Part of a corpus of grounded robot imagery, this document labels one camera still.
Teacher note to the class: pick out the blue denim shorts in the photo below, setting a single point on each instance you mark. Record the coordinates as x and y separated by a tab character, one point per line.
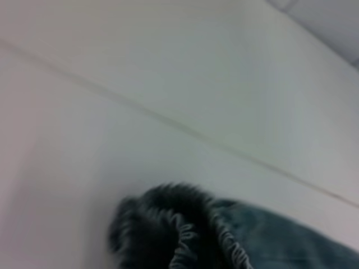
266	232

